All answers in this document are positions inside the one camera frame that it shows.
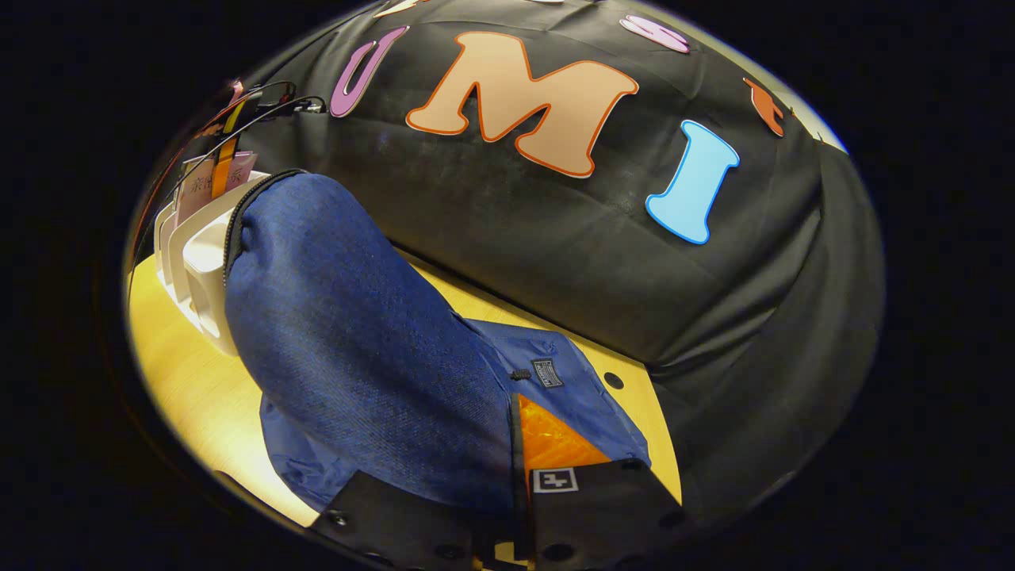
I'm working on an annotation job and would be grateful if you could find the white bookshelf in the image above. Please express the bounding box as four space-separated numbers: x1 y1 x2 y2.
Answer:
153 171 270 358

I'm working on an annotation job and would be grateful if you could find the blue schoolbag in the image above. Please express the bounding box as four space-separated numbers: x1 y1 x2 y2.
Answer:
224 171 653 516

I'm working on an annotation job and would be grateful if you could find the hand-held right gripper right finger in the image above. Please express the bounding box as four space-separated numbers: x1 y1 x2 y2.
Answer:
510 393 697 571

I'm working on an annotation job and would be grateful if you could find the black backdrop cloth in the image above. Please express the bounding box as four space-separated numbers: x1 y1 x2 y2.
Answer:
198 0 885 524

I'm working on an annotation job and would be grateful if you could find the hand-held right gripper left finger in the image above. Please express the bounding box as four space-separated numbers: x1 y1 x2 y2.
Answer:
311 472 516 571

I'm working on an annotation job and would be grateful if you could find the white and pink book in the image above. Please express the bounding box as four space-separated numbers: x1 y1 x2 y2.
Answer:
176 151 259 227

